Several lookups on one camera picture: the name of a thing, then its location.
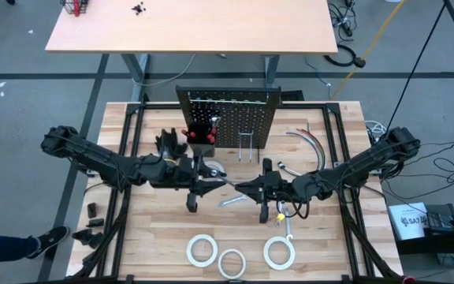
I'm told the black wire basket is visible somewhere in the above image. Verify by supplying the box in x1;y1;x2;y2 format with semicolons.
59;0;90;17

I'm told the person's shoe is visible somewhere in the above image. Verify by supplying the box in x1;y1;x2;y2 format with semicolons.
28;225;71;260

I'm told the black pegboard bin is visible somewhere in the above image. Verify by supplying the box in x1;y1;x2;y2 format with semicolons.
186;124;217;159

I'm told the black metal pegboard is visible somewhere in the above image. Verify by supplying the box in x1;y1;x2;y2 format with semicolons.
174;85;305;151

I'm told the black cable coil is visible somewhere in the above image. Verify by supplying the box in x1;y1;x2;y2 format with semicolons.
322;43;367;69

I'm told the tan office desk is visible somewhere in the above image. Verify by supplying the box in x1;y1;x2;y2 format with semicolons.
44;0;339;103

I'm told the silver pegboard hook rail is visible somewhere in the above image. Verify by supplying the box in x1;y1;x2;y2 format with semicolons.
188;91;270;105

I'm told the black floor cable tangle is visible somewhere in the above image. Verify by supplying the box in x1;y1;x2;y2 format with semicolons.
327;0;359;40

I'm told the multicoloured cable bundle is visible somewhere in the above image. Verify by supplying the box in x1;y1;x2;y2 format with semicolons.
277;122;328;177

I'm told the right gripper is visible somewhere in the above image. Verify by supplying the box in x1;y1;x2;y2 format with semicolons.
235;157;291;225

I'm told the black grey work glove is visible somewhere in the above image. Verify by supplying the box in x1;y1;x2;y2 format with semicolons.
154;128;188;159

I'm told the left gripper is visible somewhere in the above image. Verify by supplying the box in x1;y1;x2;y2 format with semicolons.
147;151;228;215

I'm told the black equipment cart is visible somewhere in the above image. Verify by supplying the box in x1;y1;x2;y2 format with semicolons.
392;203;454;271

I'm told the white cable coil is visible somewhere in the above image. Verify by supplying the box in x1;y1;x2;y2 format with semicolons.
364;119;388;138

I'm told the wire double pegboard hook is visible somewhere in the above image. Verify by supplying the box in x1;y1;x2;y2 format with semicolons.
237;131;260;163

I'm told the black aluminium table frame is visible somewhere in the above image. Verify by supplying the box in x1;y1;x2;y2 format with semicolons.
67;92;405;284

